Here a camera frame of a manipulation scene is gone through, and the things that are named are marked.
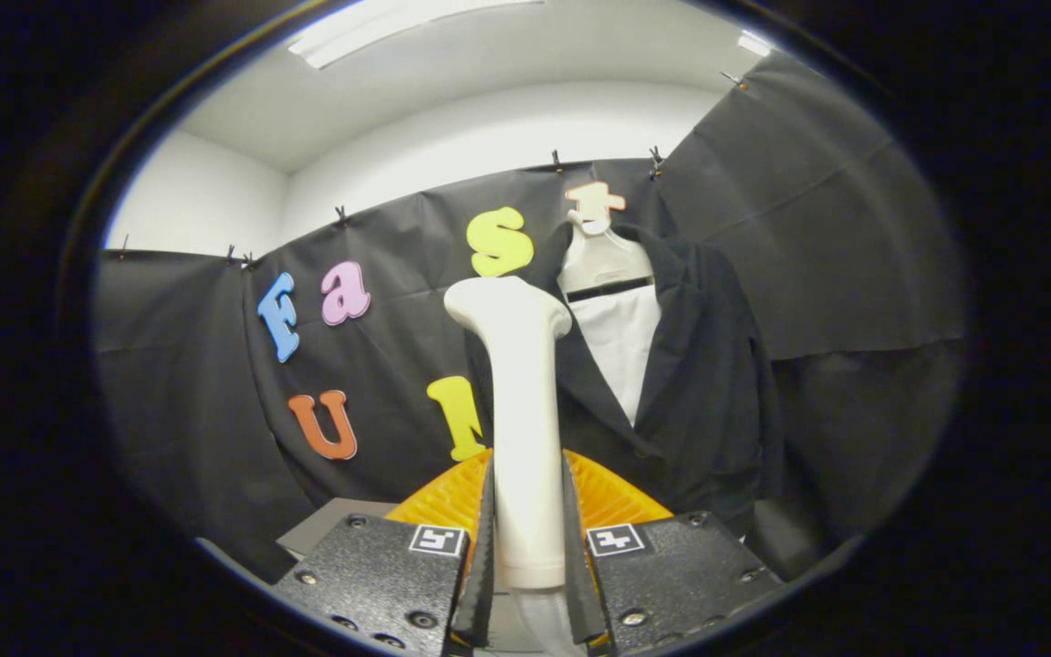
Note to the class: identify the white mannequin torso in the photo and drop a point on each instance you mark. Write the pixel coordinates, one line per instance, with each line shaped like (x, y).
(621, 347)

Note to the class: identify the grey filing cabinet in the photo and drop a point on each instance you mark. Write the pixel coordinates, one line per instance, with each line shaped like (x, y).
(325, 529)

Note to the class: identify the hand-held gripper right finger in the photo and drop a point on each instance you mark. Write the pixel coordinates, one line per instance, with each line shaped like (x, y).
(573, 575)

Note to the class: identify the black backdrop cloth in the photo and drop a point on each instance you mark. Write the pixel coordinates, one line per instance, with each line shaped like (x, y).
(854, 228)

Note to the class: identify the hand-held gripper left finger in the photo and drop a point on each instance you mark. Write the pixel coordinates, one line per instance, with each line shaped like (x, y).
(486, 566)

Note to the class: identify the black blazer jacket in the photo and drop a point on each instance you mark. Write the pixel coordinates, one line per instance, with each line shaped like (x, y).
(699, 392)

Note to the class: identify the ceiling light panel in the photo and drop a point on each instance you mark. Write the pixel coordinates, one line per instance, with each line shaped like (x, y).
(754, 43)
(352, 32)

